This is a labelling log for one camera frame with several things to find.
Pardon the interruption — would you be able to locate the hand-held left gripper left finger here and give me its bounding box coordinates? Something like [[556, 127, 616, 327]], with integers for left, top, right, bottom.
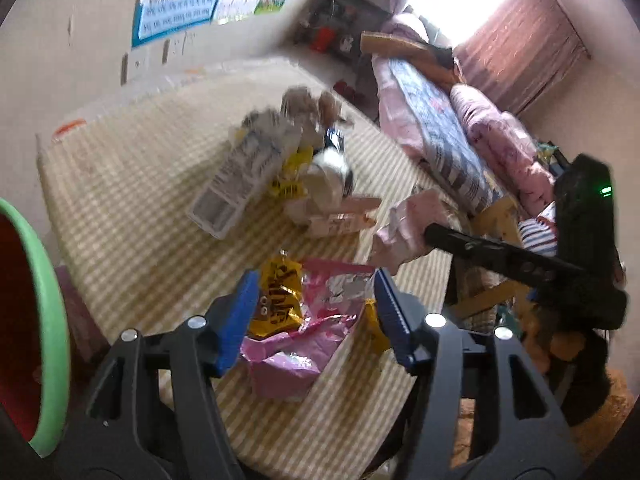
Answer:
[[55, 270, 261, 480]]

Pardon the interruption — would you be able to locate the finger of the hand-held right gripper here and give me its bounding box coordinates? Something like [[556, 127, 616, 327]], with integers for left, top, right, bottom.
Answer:
[[425, 223, 586, 288]]

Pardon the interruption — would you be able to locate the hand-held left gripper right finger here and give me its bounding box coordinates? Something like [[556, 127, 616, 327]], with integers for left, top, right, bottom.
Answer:
[[375, 267, 586, 480]]

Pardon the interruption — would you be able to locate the yellow snack wrapper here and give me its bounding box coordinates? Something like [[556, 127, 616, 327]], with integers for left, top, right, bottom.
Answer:
[[249, 254, 305, 342]]

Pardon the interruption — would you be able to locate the pink foil wrapper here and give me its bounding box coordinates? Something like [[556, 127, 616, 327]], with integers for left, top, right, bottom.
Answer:
[[240, 257, 377, 402]]

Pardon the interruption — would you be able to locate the pink strawberry milk carton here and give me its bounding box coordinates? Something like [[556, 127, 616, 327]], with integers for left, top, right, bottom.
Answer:
[[287, 194, 382, 239]]

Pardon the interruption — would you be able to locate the yellow carton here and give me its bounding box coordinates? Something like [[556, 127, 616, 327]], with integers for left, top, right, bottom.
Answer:
[[269, 146, 315, 202]]

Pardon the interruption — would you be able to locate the red bin with green rim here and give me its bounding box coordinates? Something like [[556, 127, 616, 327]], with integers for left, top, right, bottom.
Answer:
[[0, 197, 71, 458]]

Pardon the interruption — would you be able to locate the wooden stool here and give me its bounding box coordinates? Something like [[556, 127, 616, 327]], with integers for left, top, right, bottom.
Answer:
[[457, 194, 533, 322]]

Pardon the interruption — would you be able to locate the striped cloth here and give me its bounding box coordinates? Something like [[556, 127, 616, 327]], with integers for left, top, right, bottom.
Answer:
[[519, 204, 558, 257]]

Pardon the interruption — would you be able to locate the pale pink crumpled wrapper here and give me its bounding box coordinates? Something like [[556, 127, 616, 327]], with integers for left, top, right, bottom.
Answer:
[[371, 189, 453, 275]]

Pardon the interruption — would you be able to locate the pink quilt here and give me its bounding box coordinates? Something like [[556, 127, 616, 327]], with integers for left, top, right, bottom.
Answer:
[[450, 84, 557, 217]]

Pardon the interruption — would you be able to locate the white milk carton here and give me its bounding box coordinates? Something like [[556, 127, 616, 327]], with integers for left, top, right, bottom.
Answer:
[[187, 109, 303, 239]]

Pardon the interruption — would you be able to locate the blue and white printed blanket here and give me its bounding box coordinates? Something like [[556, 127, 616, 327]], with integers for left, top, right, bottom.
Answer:
[[389, 56, 502, 217]]

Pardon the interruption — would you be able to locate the white round cup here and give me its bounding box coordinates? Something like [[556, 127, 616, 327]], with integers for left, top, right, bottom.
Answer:
[[304, 147, 357, 212]]

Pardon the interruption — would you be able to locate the beige striped mat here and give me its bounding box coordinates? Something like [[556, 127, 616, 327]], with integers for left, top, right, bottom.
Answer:
[[37, 62, 471, 480]]

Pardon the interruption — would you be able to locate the pink curtain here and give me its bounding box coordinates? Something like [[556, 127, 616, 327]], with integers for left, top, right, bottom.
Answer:
[[456, 0, 589, 117]]

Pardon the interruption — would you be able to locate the brown crumpled wrapper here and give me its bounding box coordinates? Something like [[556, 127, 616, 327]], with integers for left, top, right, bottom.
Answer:
[[281, 86, 352, 127]]

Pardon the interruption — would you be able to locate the brown pillow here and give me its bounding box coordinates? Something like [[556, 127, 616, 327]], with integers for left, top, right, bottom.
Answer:
[[360, 31, 457, 87]]

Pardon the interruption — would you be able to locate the red container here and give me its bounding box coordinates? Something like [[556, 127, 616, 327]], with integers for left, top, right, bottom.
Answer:
[[312, 27, 337, 52]]

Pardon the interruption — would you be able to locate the dark storage shelf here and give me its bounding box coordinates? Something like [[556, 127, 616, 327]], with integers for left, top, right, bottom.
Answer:
[[294, 0, 392, 67]]

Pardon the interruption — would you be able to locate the blue chart wall poster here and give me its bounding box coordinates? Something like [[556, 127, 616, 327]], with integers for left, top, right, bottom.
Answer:
[[131, 0, 227, 49]]

